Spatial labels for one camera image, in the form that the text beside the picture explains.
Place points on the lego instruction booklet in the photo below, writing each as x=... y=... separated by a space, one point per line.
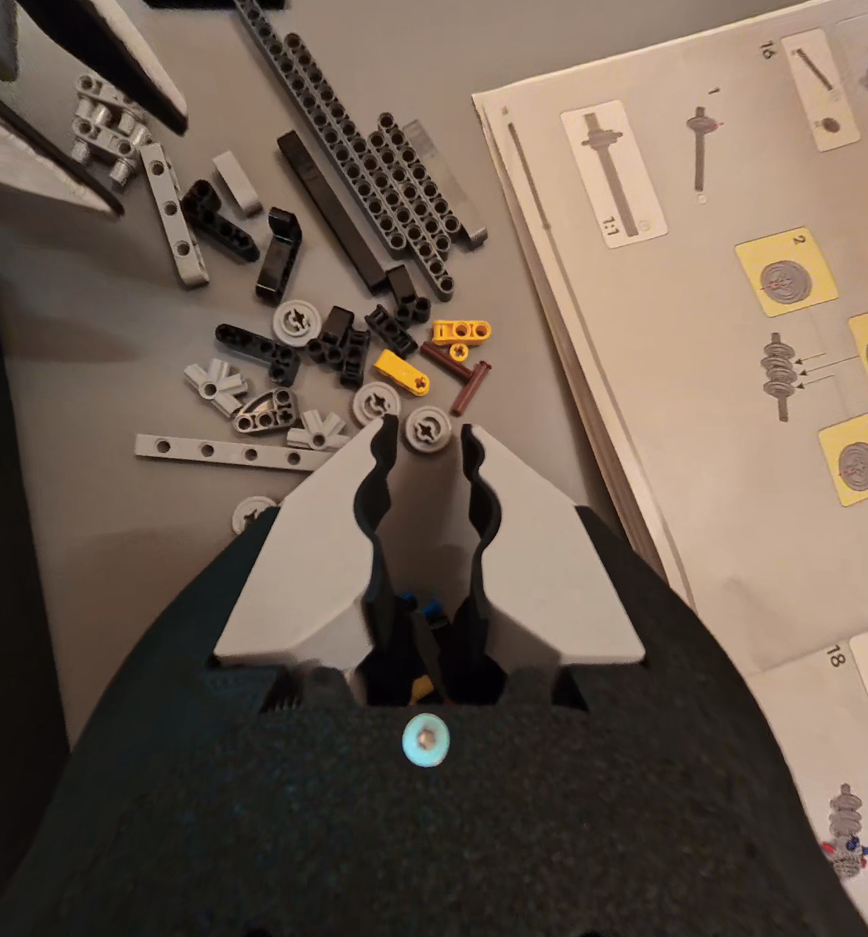
x=697 y=439

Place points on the brown lego pin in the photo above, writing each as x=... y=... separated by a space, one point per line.
x=470 y=388
x=445 y=361

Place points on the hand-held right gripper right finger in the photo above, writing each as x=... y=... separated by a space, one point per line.
x=558 y=578

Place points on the small black blue lego assembly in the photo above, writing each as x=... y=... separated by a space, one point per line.
x=404 y=602

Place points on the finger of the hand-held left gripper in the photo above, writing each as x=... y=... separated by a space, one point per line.
x=9 y=154
x=145 y=62

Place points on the pile of lego pieces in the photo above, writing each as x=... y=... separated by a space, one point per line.
x=375 y=183

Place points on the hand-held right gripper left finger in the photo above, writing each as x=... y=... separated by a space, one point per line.
x=302 y=571

